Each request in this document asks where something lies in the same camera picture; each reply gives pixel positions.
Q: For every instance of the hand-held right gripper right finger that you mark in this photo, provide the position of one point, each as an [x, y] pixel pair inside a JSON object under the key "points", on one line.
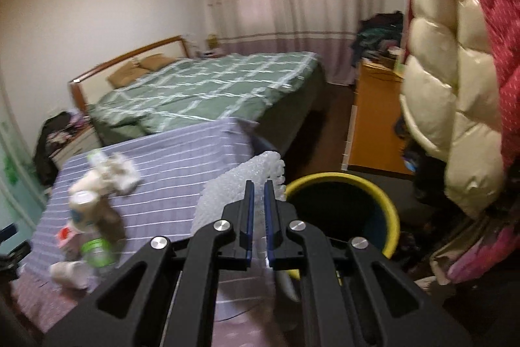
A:
{"points": [[268, 217]]}

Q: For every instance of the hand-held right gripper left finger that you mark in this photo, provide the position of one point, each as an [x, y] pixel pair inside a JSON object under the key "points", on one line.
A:
{"points": [[250, 217]]}

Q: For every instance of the clear bubble wrap sheet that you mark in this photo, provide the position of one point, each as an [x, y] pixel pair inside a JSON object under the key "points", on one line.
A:
{"points": [[227, 184]]}

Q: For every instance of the yellow rimmed dark bin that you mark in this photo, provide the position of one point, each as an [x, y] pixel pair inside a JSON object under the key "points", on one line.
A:
{"points": [[382, 208]]}

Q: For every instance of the red and white carton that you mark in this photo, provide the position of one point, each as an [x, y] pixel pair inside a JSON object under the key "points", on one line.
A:
{"points": [[67, 235]]}

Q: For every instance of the crushed white paper cup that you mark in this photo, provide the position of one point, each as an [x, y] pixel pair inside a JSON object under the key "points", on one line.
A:
{"points": [[71, 274]]}

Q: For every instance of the clear bottle with green label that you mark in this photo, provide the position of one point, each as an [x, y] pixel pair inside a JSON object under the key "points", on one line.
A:
{"points": [[96, 251]]}

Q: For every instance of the purple striped tablecloth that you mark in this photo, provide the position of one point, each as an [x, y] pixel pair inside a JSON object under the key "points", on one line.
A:
{"points": [[183, 152]]}

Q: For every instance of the brown crumpled paper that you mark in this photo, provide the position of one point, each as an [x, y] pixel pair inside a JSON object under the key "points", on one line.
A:
{"points": [[110, 223]]}

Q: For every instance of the white bedside table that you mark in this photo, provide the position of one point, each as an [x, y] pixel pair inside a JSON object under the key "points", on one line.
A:
{"points": [[77, 145]]}

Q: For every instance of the crumpled white tissue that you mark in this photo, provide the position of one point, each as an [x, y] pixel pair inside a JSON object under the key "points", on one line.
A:
{"points": [[118, 174]]}

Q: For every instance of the bed with green quilt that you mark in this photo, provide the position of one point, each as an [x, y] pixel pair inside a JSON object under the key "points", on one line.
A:
{"points": [[211, 87]]}

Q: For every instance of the wooden desk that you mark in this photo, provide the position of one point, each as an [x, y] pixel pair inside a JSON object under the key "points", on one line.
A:
{"points": [[373, 119]]}

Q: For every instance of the dark cloth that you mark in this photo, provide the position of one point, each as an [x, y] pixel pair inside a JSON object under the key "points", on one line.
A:
{"points": [[426, 180]]}

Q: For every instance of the small yellow bedside item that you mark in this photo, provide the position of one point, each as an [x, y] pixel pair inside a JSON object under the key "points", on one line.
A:
{"points": [[212, 41]]}

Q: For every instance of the tan pillow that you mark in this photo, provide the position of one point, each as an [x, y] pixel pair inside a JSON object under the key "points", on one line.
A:
{"points": [[124, 75], [156, 62]]}

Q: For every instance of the wooden bed headboard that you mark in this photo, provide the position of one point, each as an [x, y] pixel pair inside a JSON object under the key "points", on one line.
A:
{"points": [[122, 56]]}

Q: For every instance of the pile of dark clothes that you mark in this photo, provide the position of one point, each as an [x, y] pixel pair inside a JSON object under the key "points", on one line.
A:
{"points": [[378, 34]]}

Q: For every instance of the pink floral bag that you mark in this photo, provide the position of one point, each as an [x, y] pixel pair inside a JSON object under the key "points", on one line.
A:
{"points": [[479, 253]]}

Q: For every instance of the cream puffer jacket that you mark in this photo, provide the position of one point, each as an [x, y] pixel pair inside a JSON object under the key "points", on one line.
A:
{"points": [[438, 66]]}

